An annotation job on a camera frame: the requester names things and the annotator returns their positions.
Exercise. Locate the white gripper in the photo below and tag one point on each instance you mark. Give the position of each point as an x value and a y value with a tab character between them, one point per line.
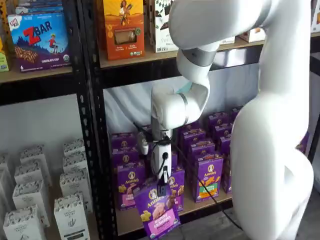
160	155

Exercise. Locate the purple Annie's box pink patch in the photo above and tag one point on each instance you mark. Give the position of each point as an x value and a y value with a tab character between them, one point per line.
125	158
160	217
127	190
123	141

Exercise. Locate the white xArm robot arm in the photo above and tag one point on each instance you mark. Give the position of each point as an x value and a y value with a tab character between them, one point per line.
262	150

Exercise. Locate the purple Annie's bunny grahams box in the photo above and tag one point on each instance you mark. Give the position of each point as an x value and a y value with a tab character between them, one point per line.
178	185
174	160

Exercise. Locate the black metal shelf rack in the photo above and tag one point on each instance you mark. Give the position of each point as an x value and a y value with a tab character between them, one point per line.
37	90
120	76

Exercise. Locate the white Sweet Thins box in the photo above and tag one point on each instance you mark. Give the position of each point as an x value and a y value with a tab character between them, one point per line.
162	37

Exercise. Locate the orange cracker box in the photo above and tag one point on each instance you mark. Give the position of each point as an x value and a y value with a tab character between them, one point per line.
122	37

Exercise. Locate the blue Z Bar box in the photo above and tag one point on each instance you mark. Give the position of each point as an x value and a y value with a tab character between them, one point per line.
40	42

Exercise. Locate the green and yellow snack box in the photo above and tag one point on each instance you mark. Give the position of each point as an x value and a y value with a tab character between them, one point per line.
3	62

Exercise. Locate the blue snack bar box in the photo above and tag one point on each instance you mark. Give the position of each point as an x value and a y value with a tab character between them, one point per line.
37	6

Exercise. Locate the white snack box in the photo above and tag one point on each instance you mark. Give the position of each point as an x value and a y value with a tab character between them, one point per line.
315	17

